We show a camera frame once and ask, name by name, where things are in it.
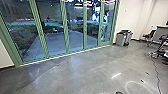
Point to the green lidded trash bin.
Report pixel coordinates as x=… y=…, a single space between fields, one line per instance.
x=128 y=36

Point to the round dark floor socket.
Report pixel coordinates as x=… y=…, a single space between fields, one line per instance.
x=118 y=92

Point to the black office chair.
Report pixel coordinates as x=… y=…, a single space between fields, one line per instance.
x=150 y=36

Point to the black equipment stand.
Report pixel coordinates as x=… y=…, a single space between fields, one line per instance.
x=163 y=46

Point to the green framed glass wall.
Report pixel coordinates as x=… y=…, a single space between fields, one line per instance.
x=50 y=30

